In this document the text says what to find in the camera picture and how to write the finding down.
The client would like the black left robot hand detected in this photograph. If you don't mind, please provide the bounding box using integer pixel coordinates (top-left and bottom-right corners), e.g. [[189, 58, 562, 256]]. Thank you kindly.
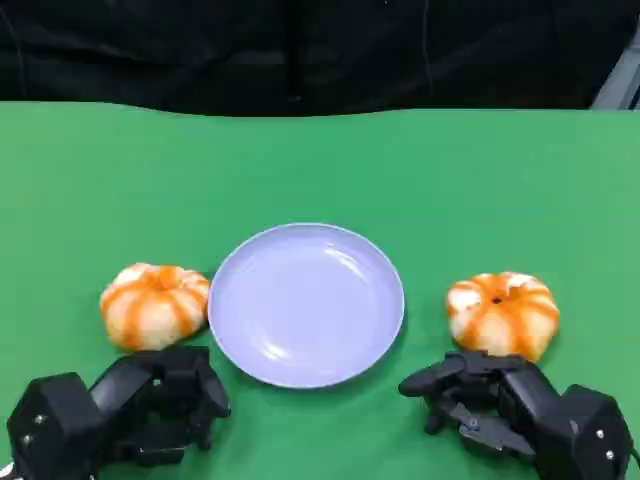
[[88, 346, 233, 469]]

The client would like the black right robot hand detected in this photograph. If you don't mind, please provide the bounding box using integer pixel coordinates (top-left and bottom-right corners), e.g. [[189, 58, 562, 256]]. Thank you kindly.
[[398, 349, 577, 480]]

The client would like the orange white toy bread roll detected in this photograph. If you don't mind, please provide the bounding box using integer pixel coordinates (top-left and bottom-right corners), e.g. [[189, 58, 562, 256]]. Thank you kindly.
[[99, 262, 211, 351], [446, 271, 561, 364]]

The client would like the lilac plate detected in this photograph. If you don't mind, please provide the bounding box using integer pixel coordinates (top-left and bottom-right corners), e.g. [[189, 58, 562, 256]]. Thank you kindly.
[[207, 222, 406, 390]]

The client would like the green table cloth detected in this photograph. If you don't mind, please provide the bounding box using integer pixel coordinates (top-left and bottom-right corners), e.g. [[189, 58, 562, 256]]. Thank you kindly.
[[0, 99, 640, 480]]

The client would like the black backdrop curtain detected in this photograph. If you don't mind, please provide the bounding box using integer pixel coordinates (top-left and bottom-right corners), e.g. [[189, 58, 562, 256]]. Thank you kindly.
[[0, 0, 640, 119]]

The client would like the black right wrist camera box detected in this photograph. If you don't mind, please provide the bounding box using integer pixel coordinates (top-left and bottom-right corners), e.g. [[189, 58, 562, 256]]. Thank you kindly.
[[558, 383, 635, 480]]

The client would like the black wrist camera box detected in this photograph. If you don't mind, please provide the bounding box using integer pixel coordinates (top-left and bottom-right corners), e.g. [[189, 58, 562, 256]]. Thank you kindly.
[[558, 383, 635, 480], [6, 371, 104, 480]]

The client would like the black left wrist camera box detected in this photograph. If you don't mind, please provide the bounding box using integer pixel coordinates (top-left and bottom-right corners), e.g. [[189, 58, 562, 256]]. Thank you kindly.
[[6, 371, 104, 480]]

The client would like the grey metal frame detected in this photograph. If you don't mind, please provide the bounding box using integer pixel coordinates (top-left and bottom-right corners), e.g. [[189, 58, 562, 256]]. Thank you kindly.
[[589, 47, 640, 110]]

